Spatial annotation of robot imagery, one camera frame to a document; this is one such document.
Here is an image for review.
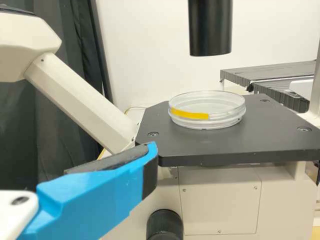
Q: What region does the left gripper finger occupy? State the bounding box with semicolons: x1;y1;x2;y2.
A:
17;141;159;240

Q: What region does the petri dish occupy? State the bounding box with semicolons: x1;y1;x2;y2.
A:
167;89;247;130

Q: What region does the cream microscope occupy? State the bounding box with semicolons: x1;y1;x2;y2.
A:
0;0;320;240

